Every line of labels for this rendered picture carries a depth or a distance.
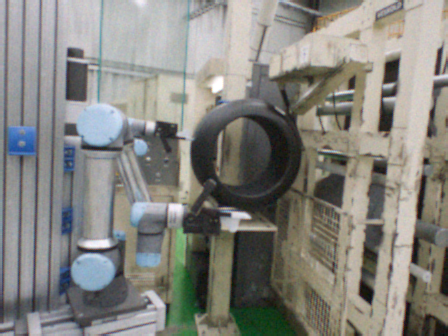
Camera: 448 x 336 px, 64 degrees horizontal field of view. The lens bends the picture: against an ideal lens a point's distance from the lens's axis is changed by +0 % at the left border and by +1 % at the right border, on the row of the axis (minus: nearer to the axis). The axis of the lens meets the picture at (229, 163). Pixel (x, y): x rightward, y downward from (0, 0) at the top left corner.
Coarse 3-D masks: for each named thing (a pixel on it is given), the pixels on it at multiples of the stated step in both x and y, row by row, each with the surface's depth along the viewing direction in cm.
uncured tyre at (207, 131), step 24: (216, 120) 179; (264, 120) 212; (288, 120) 189; (192, 144) 190; (288, 144) 188; (192, 168) 199; (288, 168) 188; (216, 192) 183; (240, 192) 214; (264, 192) 188
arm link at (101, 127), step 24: (96, 120) 97; (120, 120) 100; (96, 144) 97; (120, 144) 103; (96, 168) 100; (96, 192) 101; (96, 216) 102; (96, 240) 102; (96, 264) 101; (96, 288) 102
